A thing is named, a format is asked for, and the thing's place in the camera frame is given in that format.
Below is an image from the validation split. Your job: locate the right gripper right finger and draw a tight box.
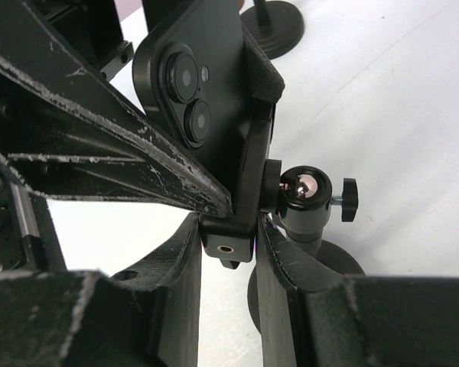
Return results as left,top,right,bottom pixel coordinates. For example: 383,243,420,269
256,216,459,366

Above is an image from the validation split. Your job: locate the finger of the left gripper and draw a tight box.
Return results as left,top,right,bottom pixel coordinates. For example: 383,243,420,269
242,26,285,103
0,1,232,216

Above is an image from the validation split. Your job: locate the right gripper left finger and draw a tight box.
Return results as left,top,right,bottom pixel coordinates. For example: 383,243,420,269
0,213,202,366

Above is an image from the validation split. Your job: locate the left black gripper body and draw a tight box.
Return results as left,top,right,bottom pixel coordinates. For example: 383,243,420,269
34,1,136,82

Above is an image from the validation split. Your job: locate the black pole phone stand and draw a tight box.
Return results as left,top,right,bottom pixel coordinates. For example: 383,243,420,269
197,95,366,333
240,1,305,60

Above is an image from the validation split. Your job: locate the black phone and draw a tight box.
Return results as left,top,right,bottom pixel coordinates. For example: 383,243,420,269
132,1,252,217

